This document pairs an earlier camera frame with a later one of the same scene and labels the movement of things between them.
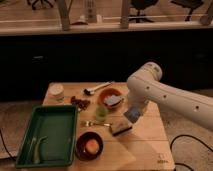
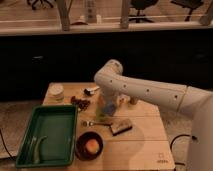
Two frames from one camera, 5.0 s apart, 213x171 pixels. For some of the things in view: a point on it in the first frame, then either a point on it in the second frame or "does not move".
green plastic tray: x=49 y=138 does not move
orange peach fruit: x=92 y=146 does not move
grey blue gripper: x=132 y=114 -> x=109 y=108
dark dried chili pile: x=82 y=104 does not move
